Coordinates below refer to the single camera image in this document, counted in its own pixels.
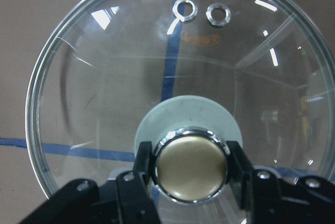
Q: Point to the glass pot lid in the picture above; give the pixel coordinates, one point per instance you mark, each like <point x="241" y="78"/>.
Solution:
<point x="188" y="76"/>

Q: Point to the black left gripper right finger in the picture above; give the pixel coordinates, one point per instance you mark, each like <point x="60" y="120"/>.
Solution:
<point x="267" y="198"/>

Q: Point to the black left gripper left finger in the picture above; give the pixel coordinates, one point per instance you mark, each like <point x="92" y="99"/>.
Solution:
<point x="125" y="199"/>

